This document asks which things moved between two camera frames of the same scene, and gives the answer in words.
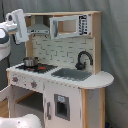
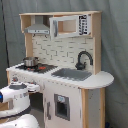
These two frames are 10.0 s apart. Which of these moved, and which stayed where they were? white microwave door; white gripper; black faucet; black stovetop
Moved: white gripper
Stayed: black faucet; black stovetop; white microwave door
